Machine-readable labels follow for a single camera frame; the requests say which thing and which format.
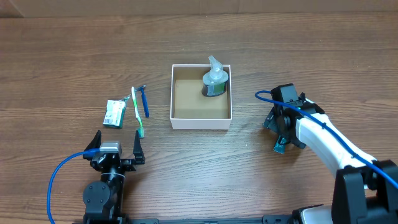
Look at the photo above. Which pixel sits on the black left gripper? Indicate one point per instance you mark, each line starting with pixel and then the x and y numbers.
pixel 125 162

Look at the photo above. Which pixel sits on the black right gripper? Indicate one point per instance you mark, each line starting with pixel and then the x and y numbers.
pixel 273 125

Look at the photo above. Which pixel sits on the Colgate toothpaste tube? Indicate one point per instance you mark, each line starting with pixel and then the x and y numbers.
pixel 280 145

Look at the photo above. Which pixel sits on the green white toothbrush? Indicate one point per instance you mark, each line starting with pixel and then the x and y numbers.
pixel 136 112

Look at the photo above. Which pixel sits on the green white soap packet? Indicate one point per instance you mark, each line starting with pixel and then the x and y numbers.
pixel 114 114

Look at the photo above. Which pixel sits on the blue disposable razor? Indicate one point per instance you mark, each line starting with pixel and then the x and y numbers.
pixel 144 99

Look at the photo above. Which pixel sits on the clear soap pump bottle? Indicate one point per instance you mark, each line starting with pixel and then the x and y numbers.
pixel 214 81

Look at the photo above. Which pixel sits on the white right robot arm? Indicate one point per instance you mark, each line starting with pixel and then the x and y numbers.
pixel 365 188

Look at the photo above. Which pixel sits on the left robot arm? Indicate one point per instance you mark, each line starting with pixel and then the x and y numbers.
pixel 104 198

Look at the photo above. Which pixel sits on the pink cardboard box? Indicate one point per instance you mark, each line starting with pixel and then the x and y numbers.
pixel 189 109

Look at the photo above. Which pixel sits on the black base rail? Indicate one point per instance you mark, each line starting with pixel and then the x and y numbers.
pixel 266 219

